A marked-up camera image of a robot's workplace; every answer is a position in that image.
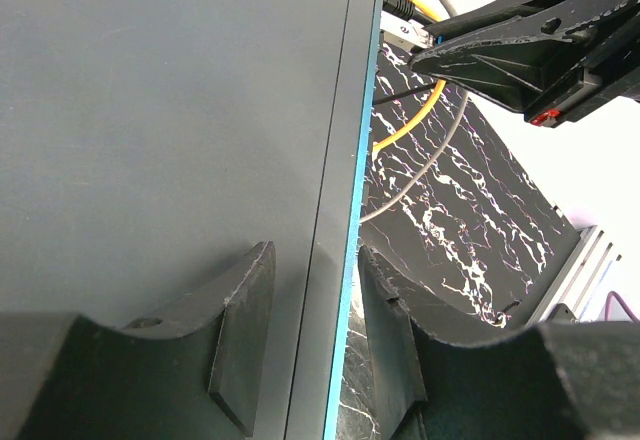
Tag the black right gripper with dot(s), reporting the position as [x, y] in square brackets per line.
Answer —
[546, 71]

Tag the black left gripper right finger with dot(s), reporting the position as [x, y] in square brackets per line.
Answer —
[441, 374]

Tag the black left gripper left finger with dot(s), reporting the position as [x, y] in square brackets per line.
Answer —
[189, 370]

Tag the silver transceiver module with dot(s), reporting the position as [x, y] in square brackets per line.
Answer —
[406, 35]

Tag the aluminium frame rail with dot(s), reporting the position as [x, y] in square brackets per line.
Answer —
[580, 277]

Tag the dark grey network switch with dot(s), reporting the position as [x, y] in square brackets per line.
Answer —
[148, 145]

